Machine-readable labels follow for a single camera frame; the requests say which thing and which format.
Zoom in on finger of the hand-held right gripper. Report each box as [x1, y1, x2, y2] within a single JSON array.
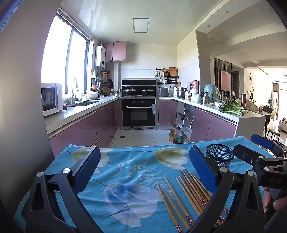
[[233, 144, 265, 173], [251, 134, 287, 155]]

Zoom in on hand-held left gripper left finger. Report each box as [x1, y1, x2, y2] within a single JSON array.
[[21, 146, 101, 233]]

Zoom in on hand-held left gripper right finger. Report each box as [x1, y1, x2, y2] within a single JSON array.
[[189, 145, 265, 233]]

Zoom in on black mesh holder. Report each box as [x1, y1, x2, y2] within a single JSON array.
[[205, 144, 235, 171]]

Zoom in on bunch of bamboo chopsticks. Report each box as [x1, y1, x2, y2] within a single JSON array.
[[155, 168, 228, 233]]

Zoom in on person's right hand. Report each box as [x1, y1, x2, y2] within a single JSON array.
[[263, 186, 287, 214]]

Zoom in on black round stool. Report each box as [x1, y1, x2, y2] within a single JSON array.
[[268, 129, 281, 140]]

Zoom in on long pink base cabinet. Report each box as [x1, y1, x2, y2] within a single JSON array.
[[48, 100, 120, 157]]

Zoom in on clear plastic bag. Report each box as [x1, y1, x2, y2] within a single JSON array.
[[180, 127, 192, 143]]

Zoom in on dark oil bottle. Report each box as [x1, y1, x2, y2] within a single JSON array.
[[173, 127, 183, 144]]

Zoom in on pink base cabinet white-topped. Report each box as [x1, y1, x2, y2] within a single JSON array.
[[193, 107, 237, 141]]

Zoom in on yellow oil bottle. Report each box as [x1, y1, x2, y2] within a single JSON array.
[[169, 124, 177, 142]]

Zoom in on green leafy vegetables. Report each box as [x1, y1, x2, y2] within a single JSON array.
[[218, 100, 247, 116]]

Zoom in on blue floral tablecloth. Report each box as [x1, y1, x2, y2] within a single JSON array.
[[15, 135, 276, 233]]

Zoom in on narrow pink base cabinet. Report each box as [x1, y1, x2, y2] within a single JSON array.
[[158, 100, 177, 126]]

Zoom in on teal round appliance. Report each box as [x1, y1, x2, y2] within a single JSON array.
[[204, 84, 221, 102]]

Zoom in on black built-in oven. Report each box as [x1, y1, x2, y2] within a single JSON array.
[[122, 99, 156, 129]]

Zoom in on white microwave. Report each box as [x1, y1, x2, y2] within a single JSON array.
[[41, 83, 63, 117]]

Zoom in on dark slatted partition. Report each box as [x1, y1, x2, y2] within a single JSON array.
[[214, 58, 232, 99]]

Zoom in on black range hood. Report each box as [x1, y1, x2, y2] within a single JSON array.
[[122, 78, 159, 98]]

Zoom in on white water heater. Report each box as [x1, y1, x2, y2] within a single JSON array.
[[95, 45, 106, 67]]

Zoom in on large kitchen window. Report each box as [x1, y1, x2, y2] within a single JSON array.
[[41, 12, 93, 94]]

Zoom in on square ceiling light panel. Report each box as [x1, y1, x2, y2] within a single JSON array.
[[132, 18, 149, 33]]

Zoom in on pink wall painting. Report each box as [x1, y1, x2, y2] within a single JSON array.
[[221, 70, 231, 91]]

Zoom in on black wall rack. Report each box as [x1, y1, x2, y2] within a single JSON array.
[[156, 67, 179, 84]]

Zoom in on pink wall cabinet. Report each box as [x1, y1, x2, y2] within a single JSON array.
[[103, 41, 128, 62]]

